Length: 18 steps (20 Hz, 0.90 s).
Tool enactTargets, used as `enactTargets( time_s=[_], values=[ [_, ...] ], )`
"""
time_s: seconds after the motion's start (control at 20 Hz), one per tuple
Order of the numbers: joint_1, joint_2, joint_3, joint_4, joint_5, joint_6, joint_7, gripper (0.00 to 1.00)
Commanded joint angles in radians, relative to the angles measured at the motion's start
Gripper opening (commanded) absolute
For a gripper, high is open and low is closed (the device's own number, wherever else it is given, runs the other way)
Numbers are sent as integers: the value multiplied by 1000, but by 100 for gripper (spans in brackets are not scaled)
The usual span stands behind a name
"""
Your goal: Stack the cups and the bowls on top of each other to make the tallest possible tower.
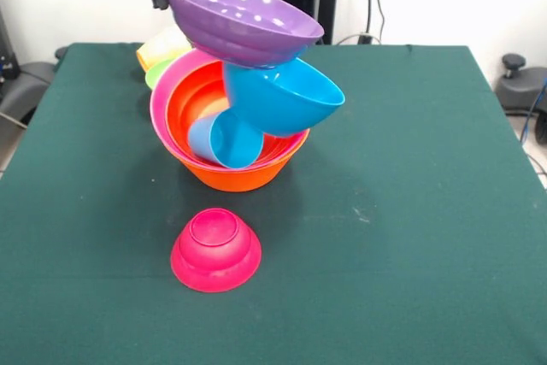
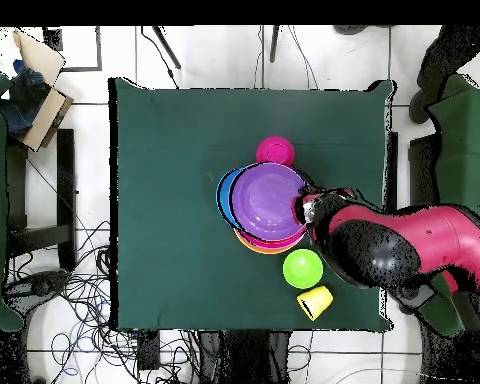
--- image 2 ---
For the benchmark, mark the purple bowl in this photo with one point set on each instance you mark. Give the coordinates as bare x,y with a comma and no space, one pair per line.
264,200

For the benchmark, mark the large orange bowl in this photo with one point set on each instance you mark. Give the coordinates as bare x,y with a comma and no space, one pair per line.
264,250

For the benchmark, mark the small crimson bowl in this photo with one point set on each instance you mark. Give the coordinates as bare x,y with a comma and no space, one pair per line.
275,150

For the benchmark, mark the medium blue bowl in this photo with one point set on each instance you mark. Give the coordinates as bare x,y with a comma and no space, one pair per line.
224,196

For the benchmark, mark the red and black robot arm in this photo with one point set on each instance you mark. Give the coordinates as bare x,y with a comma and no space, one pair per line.
424,236

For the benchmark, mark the small green bowl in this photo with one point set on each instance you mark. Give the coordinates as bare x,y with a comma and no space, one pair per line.
302,268

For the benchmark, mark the yellow cup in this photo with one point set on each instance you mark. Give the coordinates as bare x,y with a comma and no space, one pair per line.
318,300

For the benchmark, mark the dark green tablecloth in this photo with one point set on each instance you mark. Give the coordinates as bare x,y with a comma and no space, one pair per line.
240,120

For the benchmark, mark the black tripod leg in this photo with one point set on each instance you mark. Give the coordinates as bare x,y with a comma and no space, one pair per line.
274,44
166,46

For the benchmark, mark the black power strip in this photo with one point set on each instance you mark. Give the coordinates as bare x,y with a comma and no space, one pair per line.
148,352

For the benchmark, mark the black stool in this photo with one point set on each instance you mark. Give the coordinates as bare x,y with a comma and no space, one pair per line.
66,180

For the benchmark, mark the cardboard box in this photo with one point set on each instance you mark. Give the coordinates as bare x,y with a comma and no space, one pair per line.
44,116

